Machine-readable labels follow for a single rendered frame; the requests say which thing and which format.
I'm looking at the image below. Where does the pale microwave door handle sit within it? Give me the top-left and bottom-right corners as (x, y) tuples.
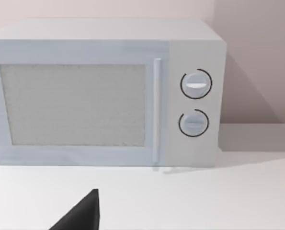
(152, 57), (162, 165)

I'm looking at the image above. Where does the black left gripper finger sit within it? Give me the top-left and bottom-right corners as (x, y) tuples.
(48, 188), (102, 230)

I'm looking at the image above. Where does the small pale microwave knob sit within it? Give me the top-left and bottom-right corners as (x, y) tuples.
(182, 113), (205, 135)

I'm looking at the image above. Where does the large pale microwave knob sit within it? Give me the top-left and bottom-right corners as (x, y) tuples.
(182, 72), (209, 97)

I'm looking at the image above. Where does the pale microwave door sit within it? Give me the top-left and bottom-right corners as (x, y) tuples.
(0, 38), (170, 167)

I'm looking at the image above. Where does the pale microwave oven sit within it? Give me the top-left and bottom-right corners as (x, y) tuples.
(0, 18), (227, 168)

